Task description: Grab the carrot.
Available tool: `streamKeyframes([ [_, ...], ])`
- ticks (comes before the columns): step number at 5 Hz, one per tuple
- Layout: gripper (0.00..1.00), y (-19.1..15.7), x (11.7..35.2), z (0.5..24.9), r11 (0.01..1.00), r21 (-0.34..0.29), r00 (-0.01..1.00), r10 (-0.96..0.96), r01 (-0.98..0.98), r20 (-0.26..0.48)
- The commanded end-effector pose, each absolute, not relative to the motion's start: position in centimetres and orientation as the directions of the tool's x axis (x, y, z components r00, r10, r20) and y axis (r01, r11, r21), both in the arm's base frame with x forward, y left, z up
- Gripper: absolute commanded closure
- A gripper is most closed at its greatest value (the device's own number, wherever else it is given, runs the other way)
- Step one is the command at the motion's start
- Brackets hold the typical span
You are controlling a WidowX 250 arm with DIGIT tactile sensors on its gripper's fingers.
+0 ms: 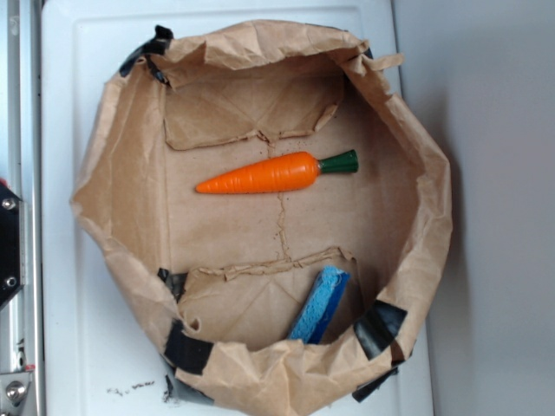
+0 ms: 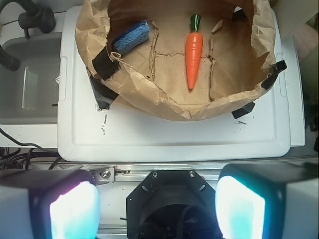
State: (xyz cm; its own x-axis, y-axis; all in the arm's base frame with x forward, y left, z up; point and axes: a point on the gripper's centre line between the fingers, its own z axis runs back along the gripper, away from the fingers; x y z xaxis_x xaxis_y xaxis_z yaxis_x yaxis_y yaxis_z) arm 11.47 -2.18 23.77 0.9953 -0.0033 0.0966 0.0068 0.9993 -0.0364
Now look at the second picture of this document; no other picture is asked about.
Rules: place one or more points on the black tape lower right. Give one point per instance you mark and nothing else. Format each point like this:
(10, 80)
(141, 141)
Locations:
(243, 110)

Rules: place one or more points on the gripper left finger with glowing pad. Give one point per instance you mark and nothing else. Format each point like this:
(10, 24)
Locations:
(48, 204)

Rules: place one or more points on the blue sponge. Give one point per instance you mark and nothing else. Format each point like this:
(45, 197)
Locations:
(131, 38)

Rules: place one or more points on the black tape piece left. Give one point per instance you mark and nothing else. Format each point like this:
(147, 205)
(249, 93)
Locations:
(104, 66)

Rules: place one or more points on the orange toy carrot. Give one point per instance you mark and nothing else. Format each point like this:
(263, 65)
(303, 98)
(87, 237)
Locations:
(193, 50)

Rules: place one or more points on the black octagonal mount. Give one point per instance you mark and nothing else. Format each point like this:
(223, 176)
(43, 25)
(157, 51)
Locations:
(172, 204)

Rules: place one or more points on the brown paper bag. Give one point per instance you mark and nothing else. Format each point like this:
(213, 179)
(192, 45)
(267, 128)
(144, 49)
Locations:
(238, 49)

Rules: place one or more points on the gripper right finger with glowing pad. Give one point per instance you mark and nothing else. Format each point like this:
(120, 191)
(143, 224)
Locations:
(268, 201)

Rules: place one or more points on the black tape piece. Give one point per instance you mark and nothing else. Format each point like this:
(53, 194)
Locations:
(104, 66)
(276, 69)

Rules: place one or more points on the black tape piece right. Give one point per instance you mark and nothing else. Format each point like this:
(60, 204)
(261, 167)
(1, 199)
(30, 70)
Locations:
(276, 69)

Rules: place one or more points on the white plastic bin lid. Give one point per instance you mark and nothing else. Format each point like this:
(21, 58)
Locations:
(90, 134)

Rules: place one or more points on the black faucet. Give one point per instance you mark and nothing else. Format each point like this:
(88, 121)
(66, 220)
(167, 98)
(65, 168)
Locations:
(35, 16)

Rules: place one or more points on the black tape lower left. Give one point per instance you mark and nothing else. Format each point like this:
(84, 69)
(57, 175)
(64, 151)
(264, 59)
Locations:
(104, 96)

